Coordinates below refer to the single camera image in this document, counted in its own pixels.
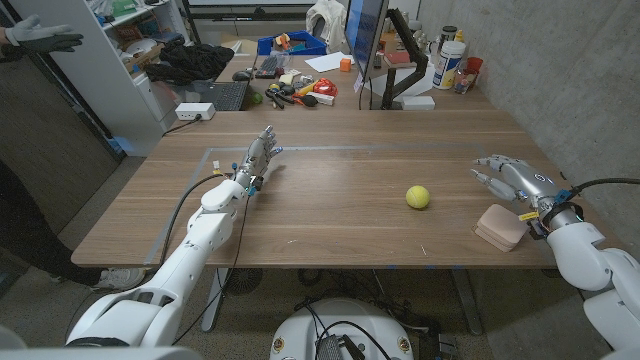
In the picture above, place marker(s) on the black computer mouse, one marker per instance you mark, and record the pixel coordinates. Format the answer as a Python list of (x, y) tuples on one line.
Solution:
[(242, 75)]

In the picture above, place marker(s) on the white shelf unit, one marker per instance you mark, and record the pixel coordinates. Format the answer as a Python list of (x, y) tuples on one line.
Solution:
[(100, 85)]

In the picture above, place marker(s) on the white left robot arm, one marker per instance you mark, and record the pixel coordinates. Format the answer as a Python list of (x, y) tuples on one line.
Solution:
[(185, 270)]

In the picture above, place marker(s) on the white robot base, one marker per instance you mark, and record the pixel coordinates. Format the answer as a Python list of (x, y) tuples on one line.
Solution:
[(295, 335)]

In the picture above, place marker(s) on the grey table leg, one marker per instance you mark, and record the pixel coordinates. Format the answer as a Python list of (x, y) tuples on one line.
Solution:
[(467, 305), (212, 305)]

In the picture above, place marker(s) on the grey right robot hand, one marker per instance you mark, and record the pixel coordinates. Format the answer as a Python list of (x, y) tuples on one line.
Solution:
[(530, 182)]

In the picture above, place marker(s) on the black keyboard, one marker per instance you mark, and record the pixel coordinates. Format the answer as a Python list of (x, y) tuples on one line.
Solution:
[(267, 66), (227, 95)]

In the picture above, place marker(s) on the white paper sheet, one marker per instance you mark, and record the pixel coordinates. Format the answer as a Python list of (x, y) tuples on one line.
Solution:
[(325, 62)]

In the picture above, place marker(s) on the flat white box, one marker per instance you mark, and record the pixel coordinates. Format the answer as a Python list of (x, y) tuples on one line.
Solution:
[(418, 102)]

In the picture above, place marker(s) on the computer monitor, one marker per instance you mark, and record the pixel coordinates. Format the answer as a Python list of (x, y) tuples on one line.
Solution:
[(364, 35)]

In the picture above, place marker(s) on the person's dark trouser leg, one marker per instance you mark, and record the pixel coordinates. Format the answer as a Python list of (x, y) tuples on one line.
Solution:
[(30, 235)]

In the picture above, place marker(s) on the yellow tennis ball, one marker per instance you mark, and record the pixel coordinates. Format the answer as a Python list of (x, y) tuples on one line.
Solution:
[(417, 197)]

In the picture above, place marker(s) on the blue plastic bin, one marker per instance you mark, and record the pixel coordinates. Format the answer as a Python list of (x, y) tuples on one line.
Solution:
[(310, 47)]

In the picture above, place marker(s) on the white canister blue label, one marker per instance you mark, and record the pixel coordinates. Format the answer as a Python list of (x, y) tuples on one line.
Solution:
[(447, 65)]

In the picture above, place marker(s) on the small green ball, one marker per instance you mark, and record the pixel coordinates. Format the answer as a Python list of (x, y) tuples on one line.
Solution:
[(257, 98)]

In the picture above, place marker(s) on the white sneaker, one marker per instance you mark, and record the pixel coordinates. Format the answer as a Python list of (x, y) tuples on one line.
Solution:
[(117, 278)]

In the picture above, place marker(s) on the orange cube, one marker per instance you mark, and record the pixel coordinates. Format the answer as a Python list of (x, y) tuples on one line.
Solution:
[(345, 65)]

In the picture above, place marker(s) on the white robot torso edge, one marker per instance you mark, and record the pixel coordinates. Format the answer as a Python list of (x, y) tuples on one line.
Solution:
[(100, 354)]

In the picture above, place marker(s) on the black cloth heap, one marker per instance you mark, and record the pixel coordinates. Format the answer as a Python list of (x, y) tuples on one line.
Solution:
[(192, 62)]

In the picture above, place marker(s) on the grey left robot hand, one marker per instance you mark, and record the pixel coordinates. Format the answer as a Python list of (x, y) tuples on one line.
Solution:
[(257, 157)]

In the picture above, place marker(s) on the white jacket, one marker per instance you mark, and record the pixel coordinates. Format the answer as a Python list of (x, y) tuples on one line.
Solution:
[(327, 20)]

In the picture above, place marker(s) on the red plastic bag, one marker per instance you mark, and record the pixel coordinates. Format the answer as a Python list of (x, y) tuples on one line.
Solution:
[(326, 87)]

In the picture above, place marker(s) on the white power strip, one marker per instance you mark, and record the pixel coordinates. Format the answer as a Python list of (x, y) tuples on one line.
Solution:
[(192, 111)]

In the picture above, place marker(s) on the black round fan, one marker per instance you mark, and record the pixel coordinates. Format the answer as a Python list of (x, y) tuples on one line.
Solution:
[(242, 280)]

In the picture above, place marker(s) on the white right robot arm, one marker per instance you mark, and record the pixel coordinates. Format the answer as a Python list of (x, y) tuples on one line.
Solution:
[(585, 255)]

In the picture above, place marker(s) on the person's gloved hand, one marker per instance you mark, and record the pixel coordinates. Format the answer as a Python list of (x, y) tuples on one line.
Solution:
[(37, 37)]

